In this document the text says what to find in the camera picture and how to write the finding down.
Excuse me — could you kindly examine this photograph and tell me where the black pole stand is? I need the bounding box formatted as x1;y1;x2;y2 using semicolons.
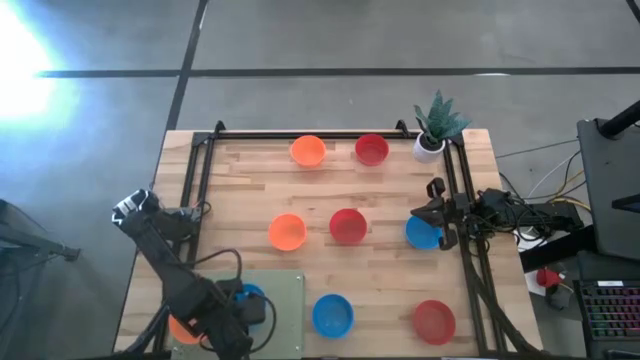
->
598;98;640;140

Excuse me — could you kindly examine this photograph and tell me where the small red object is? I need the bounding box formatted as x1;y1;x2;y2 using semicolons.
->
535;267;564;290

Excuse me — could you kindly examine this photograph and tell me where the small orange plastic bowl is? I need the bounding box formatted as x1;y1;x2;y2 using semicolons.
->
267;213;308;252
289;134;328;168
167;313;207;346

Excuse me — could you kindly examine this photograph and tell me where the dark metal stand base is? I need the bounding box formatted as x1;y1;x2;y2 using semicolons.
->
0;198;82;264

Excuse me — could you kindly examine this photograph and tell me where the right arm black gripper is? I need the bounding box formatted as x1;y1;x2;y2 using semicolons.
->
410;176;460;252

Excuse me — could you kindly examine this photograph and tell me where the white paper sheet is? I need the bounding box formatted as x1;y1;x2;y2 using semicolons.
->
514;232;549;256

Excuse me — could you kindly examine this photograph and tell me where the black aluminium frame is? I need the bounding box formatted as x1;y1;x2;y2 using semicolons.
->
149;119;546;359

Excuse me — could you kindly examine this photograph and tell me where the small blue plastic bowl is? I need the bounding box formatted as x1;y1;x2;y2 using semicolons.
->
233;282;269;334
311;293;355;340
404;215;445;251

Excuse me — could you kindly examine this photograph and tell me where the small red plastic bowl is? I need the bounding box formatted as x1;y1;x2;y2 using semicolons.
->
412;299;457;346
354;133;391;167
328;208;369;246

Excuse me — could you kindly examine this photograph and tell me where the thin white cable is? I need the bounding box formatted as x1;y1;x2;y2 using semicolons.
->
494;138;581;160

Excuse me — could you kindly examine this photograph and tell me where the backlit computer keyboard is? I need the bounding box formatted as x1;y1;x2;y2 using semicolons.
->
574;279;640;344

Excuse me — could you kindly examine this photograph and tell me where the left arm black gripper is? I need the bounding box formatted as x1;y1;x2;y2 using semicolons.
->
199;278;268;359

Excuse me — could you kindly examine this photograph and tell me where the small dark grey device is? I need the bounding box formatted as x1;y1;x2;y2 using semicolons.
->
544;287;574;312

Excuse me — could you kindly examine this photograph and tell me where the green plant in white pot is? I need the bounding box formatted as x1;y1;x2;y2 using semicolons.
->
412;89;472;165

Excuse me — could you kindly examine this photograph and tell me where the black metal bar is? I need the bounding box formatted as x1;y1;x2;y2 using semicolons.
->
519;225;599;274

